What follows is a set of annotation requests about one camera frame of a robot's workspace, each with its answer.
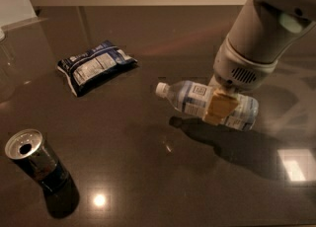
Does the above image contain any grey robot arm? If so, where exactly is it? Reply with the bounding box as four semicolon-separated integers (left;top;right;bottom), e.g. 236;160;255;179
203;0;316;124

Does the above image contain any clear container at left edge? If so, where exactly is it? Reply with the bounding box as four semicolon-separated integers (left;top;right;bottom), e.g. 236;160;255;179
0;29;16;103

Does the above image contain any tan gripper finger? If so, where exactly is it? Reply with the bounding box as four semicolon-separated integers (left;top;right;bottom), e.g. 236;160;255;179
202;89;239;125

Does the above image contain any dark aluminium drink can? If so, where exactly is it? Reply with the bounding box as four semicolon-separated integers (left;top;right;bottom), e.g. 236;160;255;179
5;129;69;193

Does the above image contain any blue chip bag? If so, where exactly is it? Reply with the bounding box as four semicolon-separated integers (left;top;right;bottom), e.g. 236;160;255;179
57;40;137;97

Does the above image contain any blue plastic water bottle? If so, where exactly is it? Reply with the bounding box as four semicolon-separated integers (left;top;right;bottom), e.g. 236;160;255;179
155;81;259;131

